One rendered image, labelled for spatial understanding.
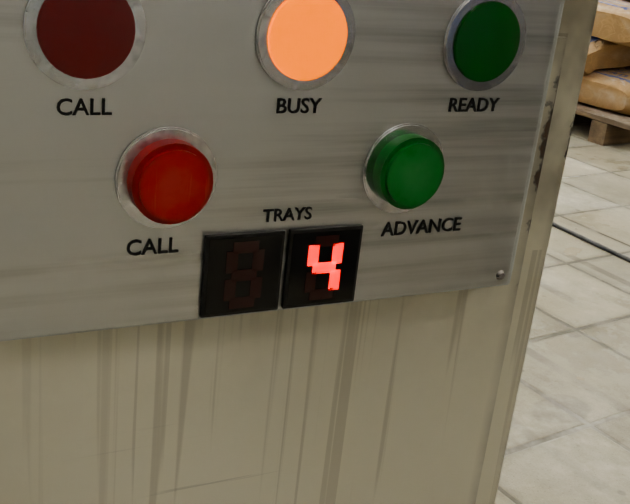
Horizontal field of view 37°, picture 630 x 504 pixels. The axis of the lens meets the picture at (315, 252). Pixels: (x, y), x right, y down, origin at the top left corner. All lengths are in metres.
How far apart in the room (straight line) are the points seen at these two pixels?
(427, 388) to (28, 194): 0.24
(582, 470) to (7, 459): 1.36
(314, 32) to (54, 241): 0.12
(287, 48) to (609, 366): 1.77
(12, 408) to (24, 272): 0.08
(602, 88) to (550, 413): 2.46
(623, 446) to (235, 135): 1.50
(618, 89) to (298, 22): 3.75
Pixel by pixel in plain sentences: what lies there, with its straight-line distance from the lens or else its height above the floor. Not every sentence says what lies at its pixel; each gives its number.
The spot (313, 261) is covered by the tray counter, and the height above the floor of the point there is 0.72.
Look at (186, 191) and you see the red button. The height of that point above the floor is 0.76.
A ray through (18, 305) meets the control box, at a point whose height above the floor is 0.71.
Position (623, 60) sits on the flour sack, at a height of 0.30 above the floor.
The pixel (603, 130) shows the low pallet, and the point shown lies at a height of 0.06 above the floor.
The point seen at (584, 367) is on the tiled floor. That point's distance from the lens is 2.04.
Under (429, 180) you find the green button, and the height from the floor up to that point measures 0.76.
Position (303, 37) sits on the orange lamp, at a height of 0.81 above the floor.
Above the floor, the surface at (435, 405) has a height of 0.62.
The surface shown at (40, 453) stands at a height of 0.63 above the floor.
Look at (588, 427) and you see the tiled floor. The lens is 1.82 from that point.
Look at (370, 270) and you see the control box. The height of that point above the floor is 0.72.
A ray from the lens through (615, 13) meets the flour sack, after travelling 4.08.
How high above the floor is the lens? 0.86
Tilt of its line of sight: 21 degrees down
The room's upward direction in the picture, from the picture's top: 6 degrees clockwise
